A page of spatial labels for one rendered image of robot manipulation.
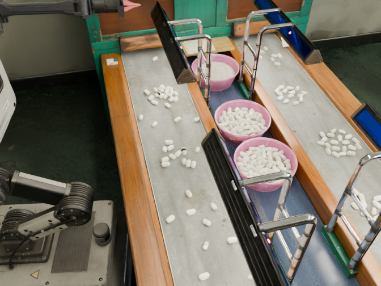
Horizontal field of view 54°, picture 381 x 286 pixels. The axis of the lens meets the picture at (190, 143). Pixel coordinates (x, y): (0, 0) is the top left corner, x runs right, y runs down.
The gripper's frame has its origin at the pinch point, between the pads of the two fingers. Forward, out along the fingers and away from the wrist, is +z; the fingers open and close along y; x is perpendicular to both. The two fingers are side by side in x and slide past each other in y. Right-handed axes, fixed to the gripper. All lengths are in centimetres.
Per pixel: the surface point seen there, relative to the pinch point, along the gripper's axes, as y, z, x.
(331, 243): 78, 66, 75
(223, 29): 20, 48, -53
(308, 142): 58, 72, 31
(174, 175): 63, 11, 44
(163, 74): 38.9, 9.4, -25.5
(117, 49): 28, -16, -46
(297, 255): 62, 44, 96
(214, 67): 38, 39, -32
